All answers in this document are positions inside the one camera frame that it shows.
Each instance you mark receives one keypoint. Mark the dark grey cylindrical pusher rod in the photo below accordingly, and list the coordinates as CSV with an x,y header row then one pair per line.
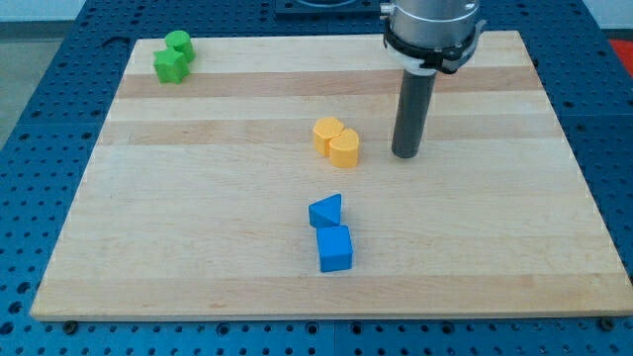
x,y
414,101

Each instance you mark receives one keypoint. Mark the yellow heart block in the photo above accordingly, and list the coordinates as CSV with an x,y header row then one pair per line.
x,y
344,149

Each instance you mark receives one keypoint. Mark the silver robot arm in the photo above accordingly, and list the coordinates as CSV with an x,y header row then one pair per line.
x,y
426,37

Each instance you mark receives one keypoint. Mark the yellow hexagon block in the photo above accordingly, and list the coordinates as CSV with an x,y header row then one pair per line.
x,y
324,131

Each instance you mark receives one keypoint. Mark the blue triangle block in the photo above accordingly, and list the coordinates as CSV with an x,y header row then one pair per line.
x,y
326,212

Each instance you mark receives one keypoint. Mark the blue cube block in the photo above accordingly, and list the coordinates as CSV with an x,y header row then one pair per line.
x,y
335,250

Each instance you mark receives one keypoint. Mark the wooden board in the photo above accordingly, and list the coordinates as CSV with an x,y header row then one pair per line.
x,y
194,202

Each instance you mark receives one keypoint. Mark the green cylinder block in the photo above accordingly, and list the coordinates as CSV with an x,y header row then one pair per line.
x,y
181,42

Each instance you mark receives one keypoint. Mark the green star block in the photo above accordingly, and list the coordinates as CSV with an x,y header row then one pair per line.
x,y
170,65

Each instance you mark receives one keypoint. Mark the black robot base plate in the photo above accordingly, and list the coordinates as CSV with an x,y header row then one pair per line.
x,y
295,8

